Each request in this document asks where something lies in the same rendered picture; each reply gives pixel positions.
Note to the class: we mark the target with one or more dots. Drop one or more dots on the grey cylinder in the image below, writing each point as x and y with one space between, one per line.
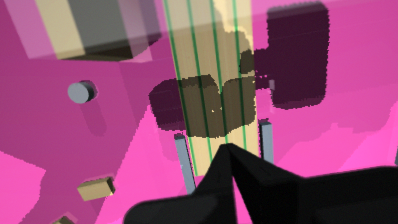
80 92

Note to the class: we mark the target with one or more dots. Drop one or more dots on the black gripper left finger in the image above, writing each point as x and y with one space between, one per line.
212 202

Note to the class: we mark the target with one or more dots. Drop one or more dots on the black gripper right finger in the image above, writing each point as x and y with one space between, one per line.
273 195

